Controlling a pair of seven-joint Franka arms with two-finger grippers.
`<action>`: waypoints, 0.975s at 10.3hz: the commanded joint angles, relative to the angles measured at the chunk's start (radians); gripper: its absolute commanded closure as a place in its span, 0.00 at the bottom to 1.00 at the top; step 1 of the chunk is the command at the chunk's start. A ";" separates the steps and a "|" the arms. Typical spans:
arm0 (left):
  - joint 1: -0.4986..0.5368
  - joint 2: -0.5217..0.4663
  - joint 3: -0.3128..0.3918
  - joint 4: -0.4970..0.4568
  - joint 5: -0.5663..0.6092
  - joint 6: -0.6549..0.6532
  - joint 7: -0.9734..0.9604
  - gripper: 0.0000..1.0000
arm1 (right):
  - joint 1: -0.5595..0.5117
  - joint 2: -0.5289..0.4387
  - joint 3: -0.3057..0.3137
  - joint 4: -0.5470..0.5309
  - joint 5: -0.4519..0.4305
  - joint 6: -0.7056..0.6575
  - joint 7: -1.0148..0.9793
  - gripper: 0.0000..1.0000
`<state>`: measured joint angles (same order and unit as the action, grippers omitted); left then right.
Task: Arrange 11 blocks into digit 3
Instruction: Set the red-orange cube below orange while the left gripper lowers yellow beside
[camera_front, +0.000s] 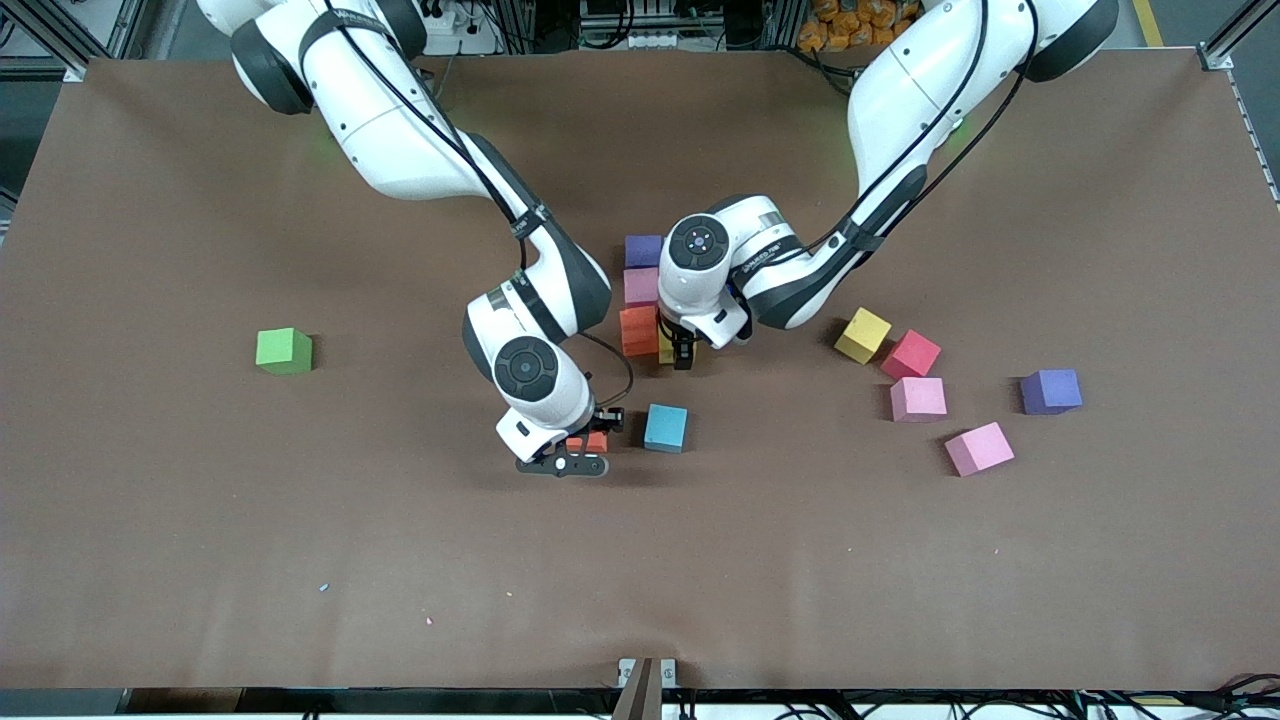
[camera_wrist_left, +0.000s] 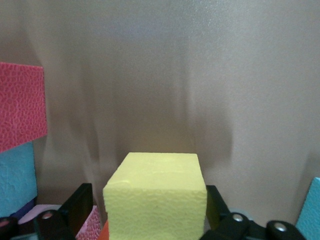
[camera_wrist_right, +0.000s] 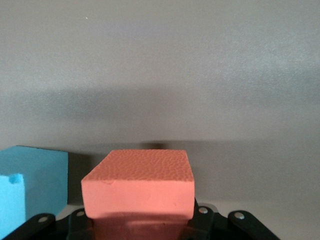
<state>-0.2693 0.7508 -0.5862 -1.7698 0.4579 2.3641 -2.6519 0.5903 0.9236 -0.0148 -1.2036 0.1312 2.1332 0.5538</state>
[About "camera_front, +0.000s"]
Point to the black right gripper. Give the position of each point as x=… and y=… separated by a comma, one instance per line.
x=604, y=421

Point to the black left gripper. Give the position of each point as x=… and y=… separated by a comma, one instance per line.
x=682, y=350

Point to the yellow foam cube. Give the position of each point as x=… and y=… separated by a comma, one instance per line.
x=665, y=348
x=862, y=335

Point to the orange foam cube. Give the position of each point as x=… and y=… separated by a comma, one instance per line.
x=590, y=441
x=638, y=332

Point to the blue foam cube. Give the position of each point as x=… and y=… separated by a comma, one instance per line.
x=666, y=428

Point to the pink foam cube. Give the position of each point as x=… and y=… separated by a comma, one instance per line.
x=979, y=449
x=640, y=287
x=918, y=399

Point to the purple foam cube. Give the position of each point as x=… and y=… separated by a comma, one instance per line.
x=643, y=251
x=1051, y=391

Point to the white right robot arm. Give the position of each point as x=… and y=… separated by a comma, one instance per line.
x=525, y=368

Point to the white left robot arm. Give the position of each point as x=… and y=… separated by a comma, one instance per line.
x=697, y=242

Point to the red foam cube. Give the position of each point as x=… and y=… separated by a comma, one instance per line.
x=911, y=355

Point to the green foam cube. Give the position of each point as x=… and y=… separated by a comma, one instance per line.
x=284, y=351

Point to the dark equipment box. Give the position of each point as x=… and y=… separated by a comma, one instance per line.
x=650, y=15

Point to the bag of orange objects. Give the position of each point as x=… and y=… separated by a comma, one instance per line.
x=850, y=25

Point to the white power strip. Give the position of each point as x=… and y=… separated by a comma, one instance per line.
x=445, y=20

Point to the metal table bracket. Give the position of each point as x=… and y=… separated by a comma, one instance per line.
x=626, y=668

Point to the brown camera mount pole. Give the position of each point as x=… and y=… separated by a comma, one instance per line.
x=640, y=700

